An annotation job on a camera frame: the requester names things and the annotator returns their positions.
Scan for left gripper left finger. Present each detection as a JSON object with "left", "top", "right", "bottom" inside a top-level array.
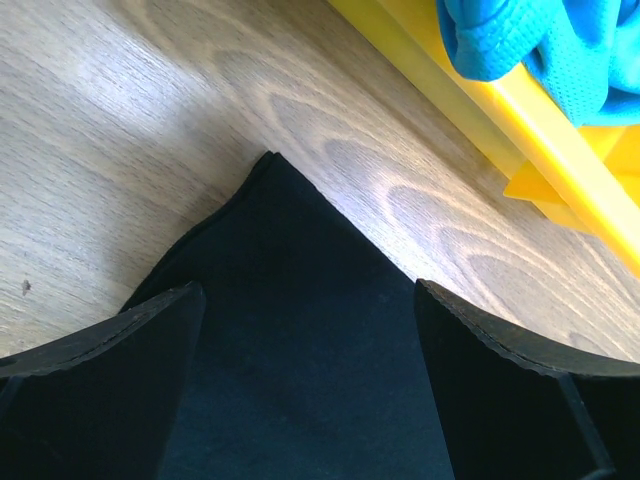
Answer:
[{"left": 1, "top": 282, "right": 206, "bottom": 479}]

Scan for teal t-shirt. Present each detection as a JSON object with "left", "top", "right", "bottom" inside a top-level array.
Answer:
[{"left": 436, "top": 1, "right": 639, "bottom": 127}]

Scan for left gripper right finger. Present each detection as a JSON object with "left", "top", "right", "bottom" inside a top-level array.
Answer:
[{"left": 414, "top": 280, "right": 639, "bottom": 479}]

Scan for yellow plastic bin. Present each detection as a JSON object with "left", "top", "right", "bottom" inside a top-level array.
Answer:
[{"left": 332, "top": 1, "right": 639, "bottom": 273}]

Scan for black t-shirt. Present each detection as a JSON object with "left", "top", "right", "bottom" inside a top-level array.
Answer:
[{"left": 129, "top": 152, "right": 453, "bottom": 479}]

